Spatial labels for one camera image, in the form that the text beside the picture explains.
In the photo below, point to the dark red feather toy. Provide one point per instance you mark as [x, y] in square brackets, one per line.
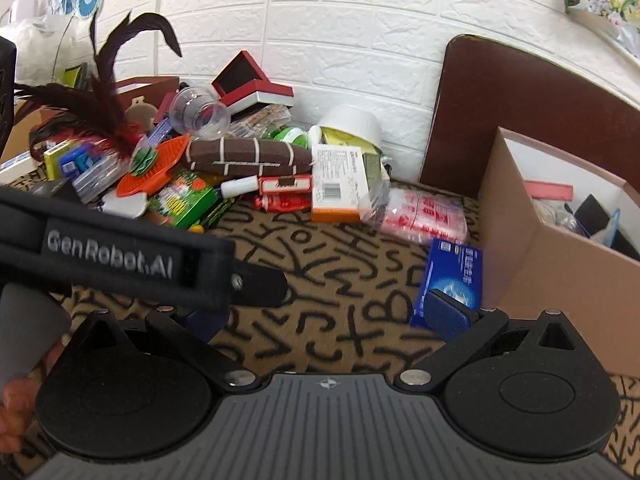
[100, 85]

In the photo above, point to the black charger box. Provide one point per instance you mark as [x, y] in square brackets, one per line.
[50, 187]

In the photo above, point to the white marker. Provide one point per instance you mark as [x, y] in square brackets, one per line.
[240, 186]

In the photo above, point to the person's left hand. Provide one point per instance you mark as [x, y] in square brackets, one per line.
[15, 410]

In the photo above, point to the white plastic bag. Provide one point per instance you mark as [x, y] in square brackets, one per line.
[35, 45]

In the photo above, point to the green round container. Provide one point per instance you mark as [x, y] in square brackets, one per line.
[290, 135]

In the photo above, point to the green printed box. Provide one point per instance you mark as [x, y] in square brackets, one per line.
[182, 200]

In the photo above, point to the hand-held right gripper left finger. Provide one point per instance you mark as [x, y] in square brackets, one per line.
[205, 322]

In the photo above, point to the white felt pad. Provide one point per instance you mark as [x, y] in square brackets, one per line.
[122, 205]

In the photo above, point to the green black pens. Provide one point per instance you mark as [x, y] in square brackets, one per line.
[215, 215]

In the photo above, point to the blue-rimmed clear pouch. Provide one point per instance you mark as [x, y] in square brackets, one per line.
[612, 227]

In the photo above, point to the dark brown wooden board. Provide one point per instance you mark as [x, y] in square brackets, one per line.
[540, 125]

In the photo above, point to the blue packet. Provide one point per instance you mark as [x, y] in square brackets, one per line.
[80, 157]

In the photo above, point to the clear plastic case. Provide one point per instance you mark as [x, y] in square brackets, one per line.
[97, 175]

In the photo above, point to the clear plastic cup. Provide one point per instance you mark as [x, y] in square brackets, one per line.
[200, 110]

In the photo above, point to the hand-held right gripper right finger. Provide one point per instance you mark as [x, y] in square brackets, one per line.
[447, 312]

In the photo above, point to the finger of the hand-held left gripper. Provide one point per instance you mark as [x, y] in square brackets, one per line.
[260, 285]

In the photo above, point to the white blue flat box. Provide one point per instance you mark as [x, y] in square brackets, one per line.
[15, 167]

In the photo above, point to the clear bag with pink print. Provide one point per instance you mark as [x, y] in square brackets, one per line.
[425, 212]

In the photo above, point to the orange silicone brush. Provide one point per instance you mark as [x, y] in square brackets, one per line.
[150, 170]

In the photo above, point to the red box with white label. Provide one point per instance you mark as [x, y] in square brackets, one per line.
[285, 184]

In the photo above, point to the open red gift box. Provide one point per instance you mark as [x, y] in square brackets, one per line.
[250, 82]

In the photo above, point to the beige bottle-shaped tag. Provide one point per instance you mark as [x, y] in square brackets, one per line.
[140, 110]

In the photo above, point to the blue card box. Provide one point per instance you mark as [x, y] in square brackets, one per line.
[452, 270]

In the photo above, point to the white orange medicine box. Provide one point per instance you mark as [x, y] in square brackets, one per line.
[335, 185]

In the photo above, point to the black foam block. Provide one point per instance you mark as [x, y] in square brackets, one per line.
[625, 242]
[592, 212]

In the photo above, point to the red snack packet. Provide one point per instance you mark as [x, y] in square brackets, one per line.
[282, 202]

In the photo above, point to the white paper bowl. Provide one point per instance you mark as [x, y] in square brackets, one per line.
[352, 122]

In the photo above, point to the brown cardboard box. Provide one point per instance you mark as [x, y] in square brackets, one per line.
[530, 260]
[145, 87]

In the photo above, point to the letter-print table cloth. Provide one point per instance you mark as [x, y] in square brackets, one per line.
[320, 280]

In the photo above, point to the red tray box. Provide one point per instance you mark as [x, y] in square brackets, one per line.
[550, 191]

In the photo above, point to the brown white-lined glasses case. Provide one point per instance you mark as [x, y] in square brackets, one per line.
[250, 155]

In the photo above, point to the yellow-green box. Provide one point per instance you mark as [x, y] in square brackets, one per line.
[52, 157]

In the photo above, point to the floral cloth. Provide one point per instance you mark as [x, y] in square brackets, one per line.
[605, 0]

